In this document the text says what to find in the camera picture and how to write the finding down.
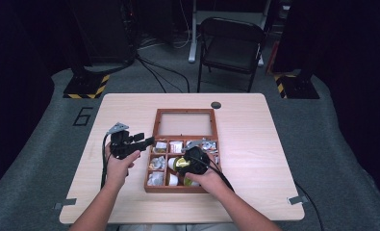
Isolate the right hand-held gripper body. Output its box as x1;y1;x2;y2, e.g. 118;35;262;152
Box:
177;138;212;176

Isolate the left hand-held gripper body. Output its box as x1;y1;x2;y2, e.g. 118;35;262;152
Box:
106;121;141;161

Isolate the gold foil capsule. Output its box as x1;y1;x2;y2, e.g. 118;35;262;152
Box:
175;157;191;170

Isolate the brown wooden compartment box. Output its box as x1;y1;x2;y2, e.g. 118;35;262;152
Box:
143;108;223;194

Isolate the person's right hand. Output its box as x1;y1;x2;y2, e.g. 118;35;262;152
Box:
184;156;226;197

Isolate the person's left hand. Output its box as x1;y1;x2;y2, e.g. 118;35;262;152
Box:
104;143;142;191

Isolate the white and yellow packet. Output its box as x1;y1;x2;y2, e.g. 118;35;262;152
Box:
153;141;168;154

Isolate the silver foil packet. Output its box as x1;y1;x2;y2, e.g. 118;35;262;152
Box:
202;140;218;154
149;156;166;170
147;171;165;187

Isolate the yellow-green capsule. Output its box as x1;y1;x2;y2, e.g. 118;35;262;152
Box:
183;176;201;188

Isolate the black stand with striped base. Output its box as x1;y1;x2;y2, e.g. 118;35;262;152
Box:
63;0;111;100
272;0;320;100

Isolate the grey tape strip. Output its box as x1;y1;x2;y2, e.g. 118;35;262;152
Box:
53;197;78;211
287;195;309;206

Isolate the dark cabinet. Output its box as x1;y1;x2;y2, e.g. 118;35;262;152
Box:
66;0;138;65

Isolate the black folding chair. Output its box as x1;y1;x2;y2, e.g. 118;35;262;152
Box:
196;16;267;94

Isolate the right hand-held gripper cable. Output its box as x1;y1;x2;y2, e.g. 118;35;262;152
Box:
190;155;236;193

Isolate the hand-held gripper cable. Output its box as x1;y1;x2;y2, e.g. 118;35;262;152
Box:
99;132;113;191
190;155;236;193

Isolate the left hand-held gripper cable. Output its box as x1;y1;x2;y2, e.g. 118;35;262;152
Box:
99;132;113;191

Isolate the black floor cable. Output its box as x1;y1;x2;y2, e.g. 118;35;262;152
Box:
139;59;168;94
293;182;325;231
135;54;191;94

